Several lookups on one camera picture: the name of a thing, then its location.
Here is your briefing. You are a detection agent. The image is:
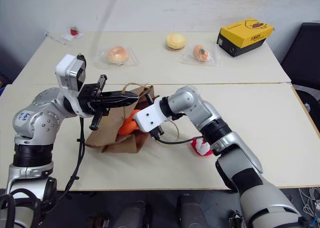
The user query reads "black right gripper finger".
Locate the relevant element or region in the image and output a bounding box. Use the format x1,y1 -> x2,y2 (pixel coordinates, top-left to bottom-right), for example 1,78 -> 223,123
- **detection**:
99,90 -> 140,100

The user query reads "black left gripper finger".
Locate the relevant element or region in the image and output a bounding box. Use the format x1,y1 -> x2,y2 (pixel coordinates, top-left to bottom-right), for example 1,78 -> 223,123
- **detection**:
99,98 -> 139,109

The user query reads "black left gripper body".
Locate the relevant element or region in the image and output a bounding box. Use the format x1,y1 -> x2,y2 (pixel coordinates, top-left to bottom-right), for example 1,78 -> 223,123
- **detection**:
77,74 -> 111,131

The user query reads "orange plush toy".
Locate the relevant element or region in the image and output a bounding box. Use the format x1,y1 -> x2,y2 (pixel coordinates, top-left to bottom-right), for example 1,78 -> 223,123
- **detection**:
117,109 -> 141,136

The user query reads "brown paper bag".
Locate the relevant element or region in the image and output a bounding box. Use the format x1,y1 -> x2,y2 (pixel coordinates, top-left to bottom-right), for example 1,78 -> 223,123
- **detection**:
84,82 -> 181,154

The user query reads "red and white plush toy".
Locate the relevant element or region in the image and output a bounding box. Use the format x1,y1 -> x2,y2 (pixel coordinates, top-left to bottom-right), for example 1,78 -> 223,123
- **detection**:
191,136 -> 215,156

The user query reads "round yellow bun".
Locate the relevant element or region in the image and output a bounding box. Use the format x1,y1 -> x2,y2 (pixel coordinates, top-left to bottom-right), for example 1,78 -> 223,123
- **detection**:
166,32 -> 187,50

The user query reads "clear plastic wrapped stick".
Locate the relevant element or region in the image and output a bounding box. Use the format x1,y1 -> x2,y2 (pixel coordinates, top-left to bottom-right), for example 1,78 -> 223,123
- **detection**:
44,32 -> 68,45

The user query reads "small red wrapped packet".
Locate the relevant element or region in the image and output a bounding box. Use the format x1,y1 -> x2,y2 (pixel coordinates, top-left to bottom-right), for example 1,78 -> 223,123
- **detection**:
69,26 -> 85,39

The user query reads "bagged orange doughnut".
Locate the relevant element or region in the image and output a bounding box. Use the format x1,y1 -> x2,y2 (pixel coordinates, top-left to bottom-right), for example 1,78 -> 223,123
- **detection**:
181,43 -> 221,68

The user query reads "dark rounded shape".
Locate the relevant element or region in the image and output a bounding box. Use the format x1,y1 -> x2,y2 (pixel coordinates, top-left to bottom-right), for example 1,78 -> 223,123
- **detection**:
113,200 -> 152,228
176,194 -> 210,228

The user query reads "yellow duck print box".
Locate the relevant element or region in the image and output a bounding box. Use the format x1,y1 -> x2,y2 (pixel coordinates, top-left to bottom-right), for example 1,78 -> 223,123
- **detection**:
216,18 -> 275,58

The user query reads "grey chair seat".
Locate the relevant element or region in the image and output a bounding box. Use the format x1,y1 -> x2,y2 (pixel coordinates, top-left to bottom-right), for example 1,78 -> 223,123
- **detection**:
292,84 -> 320,135

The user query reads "black chair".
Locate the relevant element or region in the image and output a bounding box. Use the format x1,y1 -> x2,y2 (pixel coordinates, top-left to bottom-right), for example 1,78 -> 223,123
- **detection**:
279,22 -> 320,89

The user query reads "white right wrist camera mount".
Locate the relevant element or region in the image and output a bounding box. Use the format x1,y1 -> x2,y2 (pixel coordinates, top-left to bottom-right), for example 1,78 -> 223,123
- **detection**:
133,97 -> 169,134

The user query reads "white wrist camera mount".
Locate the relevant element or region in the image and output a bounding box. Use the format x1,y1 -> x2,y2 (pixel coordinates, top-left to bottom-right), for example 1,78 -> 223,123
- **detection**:
133,97 -> 169,134
55,53 -> 88,118

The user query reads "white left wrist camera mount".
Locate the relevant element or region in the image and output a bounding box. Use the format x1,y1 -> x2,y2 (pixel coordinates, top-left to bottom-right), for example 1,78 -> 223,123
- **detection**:
55,53 -> 88,118

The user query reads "bagged golden bread ring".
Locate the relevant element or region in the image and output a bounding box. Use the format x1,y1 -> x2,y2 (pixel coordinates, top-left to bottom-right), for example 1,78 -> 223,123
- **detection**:
92,45 -> 140,69

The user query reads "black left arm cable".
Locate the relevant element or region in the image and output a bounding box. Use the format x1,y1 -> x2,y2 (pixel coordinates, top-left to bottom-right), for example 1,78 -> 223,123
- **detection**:
41,115 -> 87,216

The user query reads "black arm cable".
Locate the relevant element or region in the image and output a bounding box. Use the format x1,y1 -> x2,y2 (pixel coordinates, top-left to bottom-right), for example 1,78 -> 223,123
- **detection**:
41,115 -> 87,216
149,125 -> 205,145

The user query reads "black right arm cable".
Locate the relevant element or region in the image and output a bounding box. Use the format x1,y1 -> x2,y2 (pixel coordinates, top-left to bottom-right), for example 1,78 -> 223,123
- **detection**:
149,125 -> 205,145

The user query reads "white cable bundle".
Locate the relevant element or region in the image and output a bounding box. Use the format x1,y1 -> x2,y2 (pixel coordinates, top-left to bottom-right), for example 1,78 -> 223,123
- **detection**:
298,187 -> 320,224

